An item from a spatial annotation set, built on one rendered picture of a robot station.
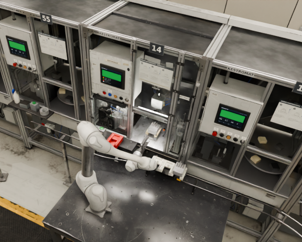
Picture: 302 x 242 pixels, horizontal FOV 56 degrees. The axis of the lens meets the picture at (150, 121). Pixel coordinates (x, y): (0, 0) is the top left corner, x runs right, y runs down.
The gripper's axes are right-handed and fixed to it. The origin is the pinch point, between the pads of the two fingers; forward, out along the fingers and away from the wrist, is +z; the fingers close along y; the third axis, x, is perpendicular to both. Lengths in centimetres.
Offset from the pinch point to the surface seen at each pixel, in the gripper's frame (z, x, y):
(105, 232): -88, -2, -33
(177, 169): -13.9, -39.5, -8.1
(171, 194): -26, -40, -33
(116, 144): -15.2, 26.5, -4.1
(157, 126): 21.3, -2.4, 3.4
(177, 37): 32, -7, 100
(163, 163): -9.1, -22.8, -12.8
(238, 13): 361, -26, 24
